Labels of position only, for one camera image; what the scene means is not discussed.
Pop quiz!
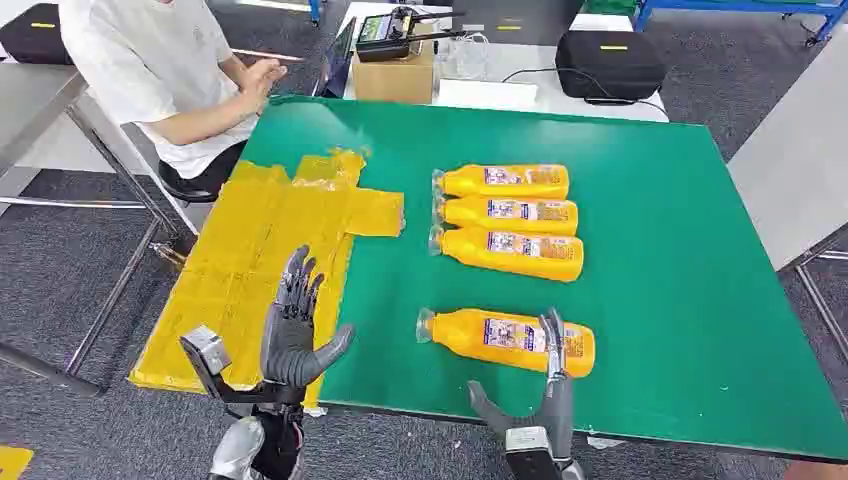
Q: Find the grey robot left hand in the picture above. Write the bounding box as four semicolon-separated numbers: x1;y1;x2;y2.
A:
260;245;356;392

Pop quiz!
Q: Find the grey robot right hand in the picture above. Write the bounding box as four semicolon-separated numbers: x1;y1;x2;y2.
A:
466;307;576;462

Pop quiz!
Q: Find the person's right hand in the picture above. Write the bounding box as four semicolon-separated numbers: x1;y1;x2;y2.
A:
237;60;274;115

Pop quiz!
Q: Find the orange drink bottle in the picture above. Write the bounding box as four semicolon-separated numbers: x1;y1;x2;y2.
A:
427;225;586;284
415;307;597;380
433;195;580;236
431;163;571;201

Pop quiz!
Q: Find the dark laptop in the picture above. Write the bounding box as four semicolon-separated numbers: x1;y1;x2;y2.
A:
312;16;359;99

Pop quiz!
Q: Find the black remote controller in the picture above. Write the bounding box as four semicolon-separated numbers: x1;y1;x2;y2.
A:
355;6;466;64

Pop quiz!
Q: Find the person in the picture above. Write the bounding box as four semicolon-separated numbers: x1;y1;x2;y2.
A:
58;0;289;203

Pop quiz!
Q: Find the brown cardboard box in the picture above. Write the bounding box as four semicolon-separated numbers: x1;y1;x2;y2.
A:
351;25;437;105

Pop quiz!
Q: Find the black stool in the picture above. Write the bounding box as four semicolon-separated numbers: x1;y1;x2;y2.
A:
157;173;220;205

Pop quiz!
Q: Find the yellow plastic sheet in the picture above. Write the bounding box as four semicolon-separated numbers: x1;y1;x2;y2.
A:
128;148;406;409

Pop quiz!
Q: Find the green table mat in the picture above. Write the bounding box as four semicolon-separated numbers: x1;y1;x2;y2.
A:
239;94;848;463

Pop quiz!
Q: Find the white flat box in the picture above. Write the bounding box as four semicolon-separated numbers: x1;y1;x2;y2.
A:
437;78;539;112

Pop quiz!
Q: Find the black soft case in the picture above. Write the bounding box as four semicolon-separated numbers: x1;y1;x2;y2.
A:
555;29;668;102
0;3;74;66

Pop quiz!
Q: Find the dark grey flat case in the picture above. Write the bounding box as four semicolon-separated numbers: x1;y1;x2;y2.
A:
452;0;588;48

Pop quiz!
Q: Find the white table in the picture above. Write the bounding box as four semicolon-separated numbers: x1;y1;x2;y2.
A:
341;0;670;124

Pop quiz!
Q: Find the grey side table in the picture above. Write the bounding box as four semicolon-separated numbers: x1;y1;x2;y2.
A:
726;26;848;362

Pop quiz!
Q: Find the green crate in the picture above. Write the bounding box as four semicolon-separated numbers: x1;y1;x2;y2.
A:
582;0;641;16

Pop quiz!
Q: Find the blue metal rack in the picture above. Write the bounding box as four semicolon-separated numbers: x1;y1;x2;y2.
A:
633;0;848;48

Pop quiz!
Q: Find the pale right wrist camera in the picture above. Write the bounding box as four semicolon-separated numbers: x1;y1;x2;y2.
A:
503;426;556;480

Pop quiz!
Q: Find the clear bag of cables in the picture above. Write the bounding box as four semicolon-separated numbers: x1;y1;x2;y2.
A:
433;33;492;81

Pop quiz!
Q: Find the steel frame table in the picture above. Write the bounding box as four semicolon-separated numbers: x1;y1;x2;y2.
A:
0;62;200;399

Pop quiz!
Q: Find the black cable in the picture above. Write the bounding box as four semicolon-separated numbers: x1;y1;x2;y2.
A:
501;66;670;121

